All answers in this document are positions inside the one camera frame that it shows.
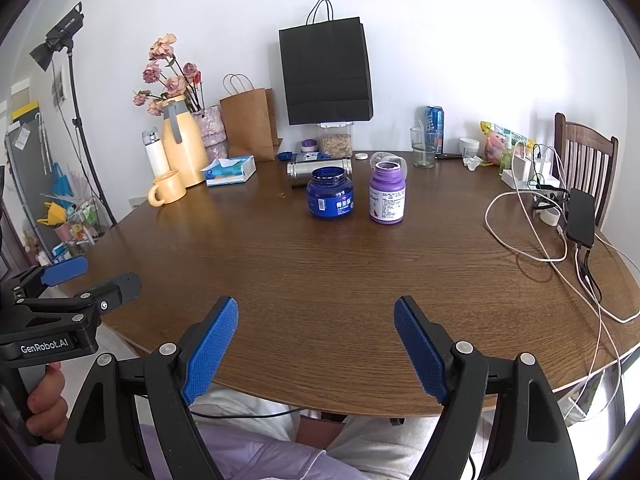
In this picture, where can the grey refrigerator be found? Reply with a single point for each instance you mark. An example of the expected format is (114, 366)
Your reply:
(25, 185)

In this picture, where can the cluttered storage rack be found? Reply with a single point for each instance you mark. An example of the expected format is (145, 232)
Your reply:
(75, 220)

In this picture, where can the small yellow-green bottle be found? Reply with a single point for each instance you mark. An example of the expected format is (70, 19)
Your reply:
(507, 157)

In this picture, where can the studio light on stand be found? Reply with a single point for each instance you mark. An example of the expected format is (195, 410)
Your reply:
(62, 32)

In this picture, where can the clear cereal container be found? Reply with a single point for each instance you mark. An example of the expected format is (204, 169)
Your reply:
(336, 142)

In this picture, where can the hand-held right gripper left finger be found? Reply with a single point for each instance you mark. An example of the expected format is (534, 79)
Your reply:
(207, 355)

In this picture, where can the stainless steel cup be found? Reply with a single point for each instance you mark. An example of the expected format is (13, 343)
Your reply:
(300, 174)

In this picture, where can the white round jar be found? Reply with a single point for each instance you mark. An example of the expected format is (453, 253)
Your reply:
(470, 147)

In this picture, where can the wooden chair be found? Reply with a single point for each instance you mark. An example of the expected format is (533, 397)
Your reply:
(585, 160)

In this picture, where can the white thermos bottle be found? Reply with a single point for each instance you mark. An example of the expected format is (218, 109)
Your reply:
(155, 157)

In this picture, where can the brown paper bag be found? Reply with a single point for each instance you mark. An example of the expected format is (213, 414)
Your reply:
(247, 125)

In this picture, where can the white power strip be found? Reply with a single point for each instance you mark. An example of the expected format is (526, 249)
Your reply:
(512, 178)

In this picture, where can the white charger plug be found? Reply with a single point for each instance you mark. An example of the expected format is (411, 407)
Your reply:
(524, 165)

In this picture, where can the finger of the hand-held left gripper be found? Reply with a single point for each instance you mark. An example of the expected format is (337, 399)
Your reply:
(120, 287)
(65, 270)

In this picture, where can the blue jar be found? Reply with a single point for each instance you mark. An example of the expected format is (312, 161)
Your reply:
(330, 200)

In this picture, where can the yellow thermos jug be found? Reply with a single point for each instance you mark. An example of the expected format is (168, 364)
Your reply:
(182, 150)

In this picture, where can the pink vase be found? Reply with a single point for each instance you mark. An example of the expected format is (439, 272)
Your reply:
(214, 132)

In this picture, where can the white tape roll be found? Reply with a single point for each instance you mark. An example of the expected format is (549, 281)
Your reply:
(550, 217)

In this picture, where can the blue drink can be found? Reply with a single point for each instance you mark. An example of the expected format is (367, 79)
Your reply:
(436, 120)

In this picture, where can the black phone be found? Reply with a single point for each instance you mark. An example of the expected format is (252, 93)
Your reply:
(581, 217)

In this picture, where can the black paper bag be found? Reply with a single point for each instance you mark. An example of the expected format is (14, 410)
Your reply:
(327, 70)

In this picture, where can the black pen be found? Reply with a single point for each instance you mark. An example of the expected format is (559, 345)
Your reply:
(447, 156)

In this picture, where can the yellow mug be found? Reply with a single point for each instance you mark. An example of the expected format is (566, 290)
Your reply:
(170, 189)

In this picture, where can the blue tissue box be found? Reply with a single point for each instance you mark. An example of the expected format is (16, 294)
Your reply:
(232, 172)

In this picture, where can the small purple-lidded jar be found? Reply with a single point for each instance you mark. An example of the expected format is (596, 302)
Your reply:
(310, 146)

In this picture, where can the clear drinking glass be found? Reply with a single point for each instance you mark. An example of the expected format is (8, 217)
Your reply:
(424, 152)

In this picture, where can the yellow box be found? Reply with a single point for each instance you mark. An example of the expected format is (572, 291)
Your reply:
(25, 111)

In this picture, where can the small blue object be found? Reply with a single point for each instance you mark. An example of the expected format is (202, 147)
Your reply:
(286, 156)

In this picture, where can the purple bottle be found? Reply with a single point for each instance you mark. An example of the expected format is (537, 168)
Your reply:
(386, 197)

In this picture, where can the person's legs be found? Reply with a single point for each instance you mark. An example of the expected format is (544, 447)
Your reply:
(260, 440)

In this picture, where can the colourful snack bag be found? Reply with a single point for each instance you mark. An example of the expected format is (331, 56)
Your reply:
(495, 145)

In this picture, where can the dried pink flowers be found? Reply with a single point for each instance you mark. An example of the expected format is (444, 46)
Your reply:
(172, 82)

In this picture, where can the person's left hand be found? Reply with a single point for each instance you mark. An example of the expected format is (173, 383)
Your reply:
(47, 405)

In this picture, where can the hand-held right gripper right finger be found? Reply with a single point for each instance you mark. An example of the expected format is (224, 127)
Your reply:
(420, 350)

